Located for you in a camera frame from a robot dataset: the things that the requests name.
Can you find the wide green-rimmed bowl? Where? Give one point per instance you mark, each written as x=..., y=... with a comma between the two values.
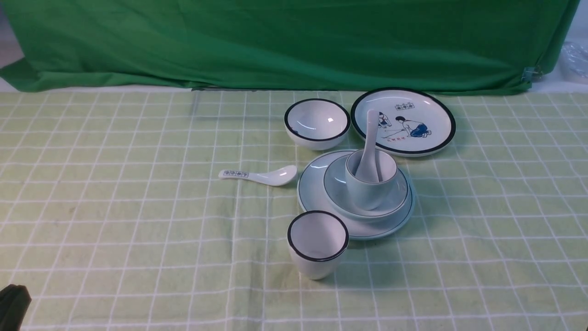
x=394, y=204

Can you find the plain white ceramic spoon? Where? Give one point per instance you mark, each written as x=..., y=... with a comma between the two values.
x=367, y=167

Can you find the green-rimmed white cup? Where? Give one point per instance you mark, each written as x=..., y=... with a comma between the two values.
x=369, y=194

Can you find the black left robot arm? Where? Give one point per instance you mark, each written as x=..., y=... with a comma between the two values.
x=14, y=303

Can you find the plain green-rimmed plate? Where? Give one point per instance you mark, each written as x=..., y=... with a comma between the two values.
x=312, y=196

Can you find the small black-rimmed white bowl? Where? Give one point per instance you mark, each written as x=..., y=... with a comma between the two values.
x=317, y=124

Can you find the black-rimmed white cup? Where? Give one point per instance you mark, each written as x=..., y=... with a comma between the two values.
x=317, y=241

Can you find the illustrated black-rimmed plate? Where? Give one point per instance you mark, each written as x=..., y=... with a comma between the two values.
x=411, y=123

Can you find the green backdrop cloth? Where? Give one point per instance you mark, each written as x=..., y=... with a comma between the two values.
x=451, y=47

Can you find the green checkered tablecloth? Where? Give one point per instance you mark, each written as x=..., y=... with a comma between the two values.
x=114, y=218

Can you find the metal clip on backdrop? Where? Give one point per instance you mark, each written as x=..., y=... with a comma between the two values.
x=532, y=74

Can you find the clear plastic wrap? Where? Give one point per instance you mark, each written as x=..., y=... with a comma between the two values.
x=574, y=62

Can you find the patterned-handle white spoon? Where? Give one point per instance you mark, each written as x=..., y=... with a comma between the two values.
x=279, y=177

